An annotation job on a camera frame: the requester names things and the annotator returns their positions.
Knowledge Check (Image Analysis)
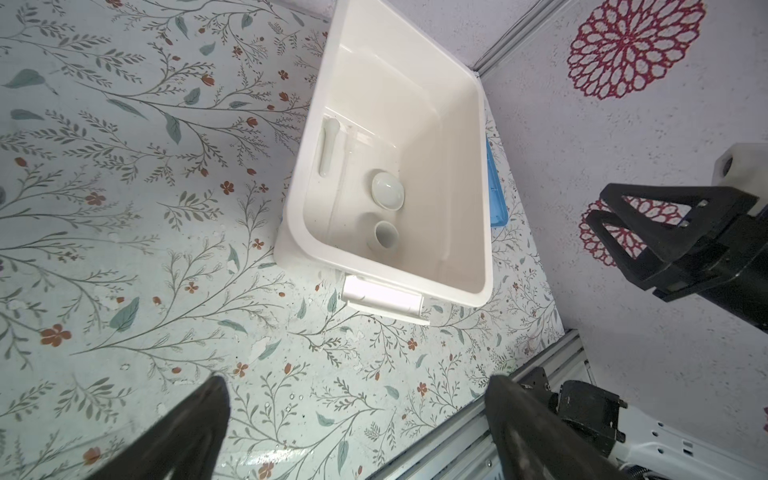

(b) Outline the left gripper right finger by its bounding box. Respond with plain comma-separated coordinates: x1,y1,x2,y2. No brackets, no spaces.
484,375,627,480

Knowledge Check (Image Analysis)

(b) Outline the blue plastic lid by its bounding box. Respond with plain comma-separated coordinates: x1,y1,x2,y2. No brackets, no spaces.
486,139,509,228

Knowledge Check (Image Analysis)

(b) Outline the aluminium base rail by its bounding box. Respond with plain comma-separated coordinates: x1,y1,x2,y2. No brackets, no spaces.
369,329,595,479

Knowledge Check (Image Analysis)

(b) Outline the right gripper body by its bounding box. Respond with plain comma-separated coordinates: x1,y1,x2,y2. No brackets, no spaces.
653,143,767,332

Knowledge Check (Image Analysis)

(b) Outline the white plastic bin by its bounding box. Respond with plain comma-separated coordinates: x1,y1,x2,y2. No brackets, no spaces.
274,1,493,325

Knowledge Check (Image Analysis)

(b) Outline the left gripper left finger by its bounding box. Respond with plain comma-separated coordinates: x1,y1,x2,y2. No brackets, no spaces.
90,375,231,480

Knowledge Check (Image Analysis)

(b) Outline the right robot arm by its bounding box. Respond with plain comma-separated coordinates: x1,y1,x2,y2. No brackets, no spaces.
550,143,767,479

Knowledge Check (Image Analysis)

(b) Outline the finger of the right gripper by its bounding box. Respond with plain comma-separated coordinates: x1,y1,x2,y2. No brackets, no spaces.
599,183,758,249
585,210,702,291

